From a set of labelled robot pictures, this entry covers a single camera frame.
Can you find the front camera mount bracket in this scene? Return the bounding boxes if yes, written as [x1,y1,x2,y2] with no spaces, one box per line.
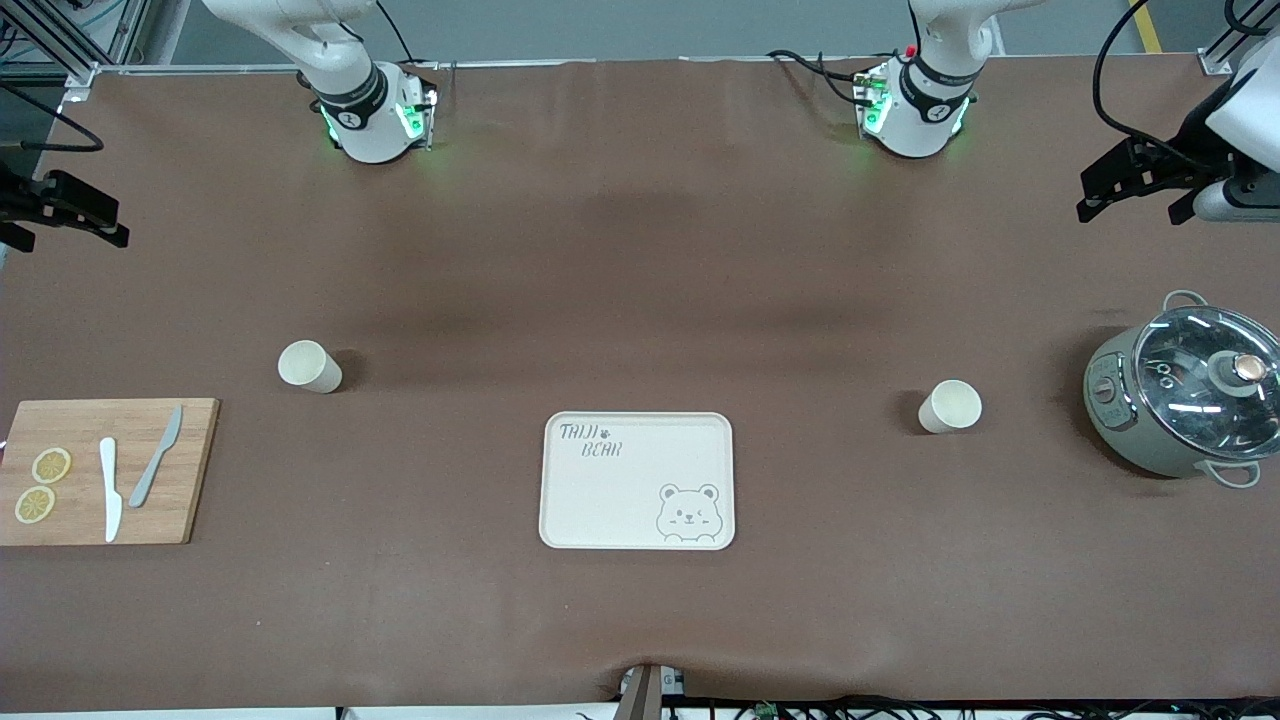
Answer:
[615,662,689,720]

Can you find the wooden cutting board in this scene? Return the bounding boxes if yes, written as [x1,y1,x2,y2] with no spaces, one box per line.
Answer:
[0,398,220,547]

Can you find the black left base cable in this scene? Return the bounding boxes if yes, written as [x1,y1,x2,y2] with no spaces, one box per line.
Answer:
[767,48,873,106]

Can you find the sage green electric pot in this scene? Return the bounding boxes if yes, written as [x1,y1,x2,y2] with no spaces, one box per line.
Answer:
[1083,290,1280,489]

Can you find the brown table cover mat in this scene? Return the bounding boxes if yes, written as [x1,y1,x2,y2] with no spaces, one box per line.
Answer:
[0,55,1280,713]

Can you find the black right base cable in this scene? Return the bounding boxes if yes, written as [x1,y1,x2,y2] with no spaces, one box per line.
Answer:
[375,0,417,67]

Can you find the cream bear print tray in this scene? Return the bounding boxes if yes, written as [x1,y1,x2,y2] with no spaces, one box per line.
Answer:
[538,411,736,551]

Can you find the aluminium frame profile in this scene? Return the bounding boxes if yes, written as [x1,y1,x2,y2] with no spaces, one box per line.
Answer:
[1198,0,1280,77]
[0,0,151,103]

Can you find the black base cable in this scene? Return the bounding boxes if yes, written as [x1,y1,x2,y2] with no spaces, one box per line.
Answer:
[767,48,873,106]
[375,0,417,67]

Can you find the glass pot lid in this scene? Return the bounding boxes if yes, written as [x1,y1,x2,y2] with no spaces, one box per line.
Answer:
[1133,305,1280,447]

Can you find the white IKEA cup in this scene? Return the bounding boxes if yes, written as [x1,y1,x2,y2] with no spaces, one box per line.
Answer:
[918,379,983,435]
[277,340,344,395]

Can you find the white plastic knife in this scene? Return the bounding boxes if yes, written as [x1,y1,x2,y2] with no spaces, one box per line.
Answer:
[98,437,124,543]

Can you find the grey plastic knife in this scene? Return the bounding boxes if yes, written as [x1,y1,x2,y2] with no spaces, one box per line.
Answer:
[128,404,185,509]

